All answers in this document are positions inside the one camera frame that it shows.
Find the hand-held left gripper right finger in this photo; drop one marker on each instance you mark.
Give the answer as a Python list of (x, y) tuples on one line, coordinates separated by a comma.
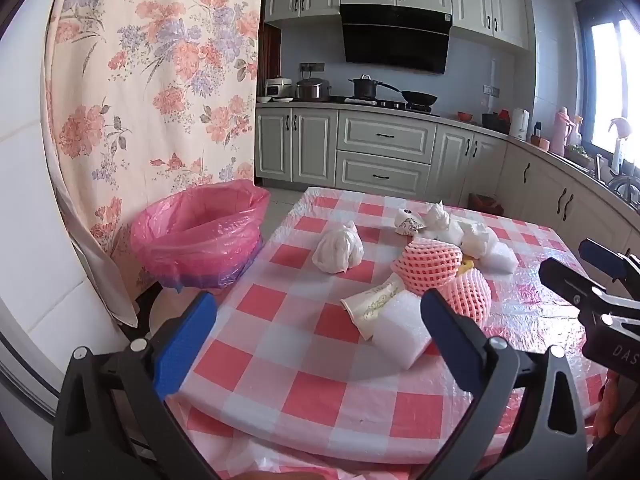
[(450, 332)]

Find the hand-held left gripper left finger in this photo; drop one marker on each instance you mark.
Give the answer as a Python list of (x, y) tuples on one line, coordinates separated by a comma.
[(185, 340)]

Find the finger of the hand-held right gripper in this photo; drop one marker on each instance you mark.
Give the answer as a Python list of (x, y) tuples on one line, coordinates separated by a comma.
[(565, 277), (602, 257)]

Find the yellow sponge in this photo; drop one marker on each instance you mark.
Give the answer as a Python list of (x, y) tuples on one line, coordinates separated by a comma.
[(467, 262)]

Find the bin with pink bag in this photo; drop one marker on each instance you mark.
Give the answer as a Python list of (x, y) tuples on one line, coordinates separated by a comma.
[(200, 240)]

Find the white twisted paper towel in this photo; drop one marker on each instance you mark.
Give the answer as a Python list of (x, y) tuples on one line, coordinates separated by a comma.
[(437, 215)]

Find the person's right hand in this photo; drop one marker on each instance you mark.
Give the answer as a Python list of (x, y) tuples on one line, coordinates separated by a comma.
[(607, 405)]

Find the pink foam fruit net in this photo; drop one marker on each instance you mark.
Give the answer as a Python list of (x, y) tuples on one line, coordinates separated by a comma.
[(430, 265), (467, 295)]

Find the white foam block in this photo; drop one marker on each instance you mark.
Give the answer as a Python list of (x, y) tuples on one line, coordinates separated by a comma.
[(400, 332), (500, 257)]

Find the flattened beige paper cup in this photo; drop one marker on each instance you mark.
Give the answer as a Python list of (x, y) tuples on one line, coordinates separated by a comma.
[(372, 305)]

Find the white plastic packet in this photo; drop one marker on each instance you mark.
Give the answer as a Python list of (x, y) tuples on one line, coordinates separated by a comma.
[(477, 242)]

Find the potted green plant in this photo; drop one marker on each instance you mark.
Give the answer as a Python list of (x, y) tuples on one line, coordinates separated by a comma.
[(582, 155)]

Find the red plastic basket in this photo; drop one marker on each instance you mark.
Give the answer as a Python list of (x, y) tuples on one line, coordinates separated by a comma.
[(484, 204)]

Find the crumpled printed paper cup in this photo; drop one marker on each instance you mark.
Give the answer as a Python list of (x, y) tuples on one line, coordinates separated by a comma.
[(407, 222)]

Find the orange cup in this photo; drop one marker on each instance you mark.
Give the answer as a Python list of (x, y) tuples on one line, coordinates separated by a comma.
[(544, 145)]

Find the spray bottle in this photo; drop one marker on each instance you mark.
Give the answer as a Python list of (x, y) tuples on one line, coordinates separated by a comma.
[(576, 132)]

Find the pink thermos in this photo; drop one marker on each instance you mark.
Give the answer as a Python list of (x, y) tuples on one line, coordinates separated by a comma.
[(560, 132)]

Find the white crumpled tissue wad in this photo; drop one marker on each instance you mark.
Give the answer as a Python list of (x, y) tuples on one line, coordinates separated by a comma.
[(337, 252)]

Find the pink checkered tablecloth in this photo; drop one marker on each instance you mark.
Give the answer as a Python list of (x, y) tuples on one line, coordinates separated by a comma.
[(310, 400)]

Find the small dark bottle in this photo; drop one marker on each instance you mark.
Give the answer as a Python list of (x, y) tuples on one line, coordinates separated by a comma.
[(537, 132)]

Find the white electric kettle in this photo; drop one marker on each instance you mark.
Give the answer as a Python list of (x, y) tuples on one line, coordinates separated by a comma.
[(519, 124)]

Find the black container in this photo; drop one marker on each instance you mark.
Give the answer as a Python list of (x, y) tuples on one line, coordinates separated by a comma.
[(495, 122)]

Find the white cabinet drawer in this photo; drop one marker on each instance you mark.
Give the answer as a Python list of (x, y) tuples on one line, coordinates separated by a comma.
[(382, 176), (385, 135)]

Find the window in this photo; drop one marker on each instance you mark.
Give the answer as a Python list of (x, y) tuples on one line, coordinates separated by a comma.
[(607, 75)]

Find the red bowl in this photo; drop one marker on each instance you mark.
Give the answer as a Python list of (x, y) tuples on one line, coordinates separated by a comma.
[(465, 116)]

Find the white lower cabinets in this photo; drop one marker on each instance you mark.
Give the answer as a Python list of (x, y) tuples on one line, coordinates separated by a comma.
[(295, 145)]

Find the black frying pan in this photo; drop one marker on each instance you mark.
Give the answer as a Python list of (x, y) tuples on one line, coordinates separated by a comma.
[(420, 97)]

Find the gas stove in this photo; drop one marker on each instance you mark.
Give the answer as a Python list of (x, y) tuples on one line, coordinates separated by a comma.
[(395, 105)]

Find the floral curtain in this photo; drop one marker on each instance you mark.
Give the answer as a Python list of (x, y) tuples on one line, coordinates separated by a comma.
[(150, 85)]

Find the black pot with lid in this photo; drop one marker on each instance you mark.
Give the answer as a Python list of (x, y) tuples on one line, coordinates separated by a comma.
[(365, 89)]

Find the white rice cooker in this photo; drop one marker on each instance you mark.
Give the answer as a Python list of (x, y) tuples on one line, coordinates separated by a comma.
[(278, 89)]

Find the steel pressure cooker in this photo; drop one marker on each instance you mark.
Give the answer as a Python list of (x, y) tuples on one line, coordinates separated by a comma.
[(313, 91)]

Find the black range hood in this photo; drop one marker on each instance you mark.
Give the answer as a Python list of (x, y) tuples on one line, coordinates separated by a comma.
[(395, 40)]

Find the dark wall socket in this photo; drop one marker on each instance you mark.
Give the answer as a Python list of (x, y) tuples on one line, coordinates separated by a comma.
[(312, 67), (492, 91)]

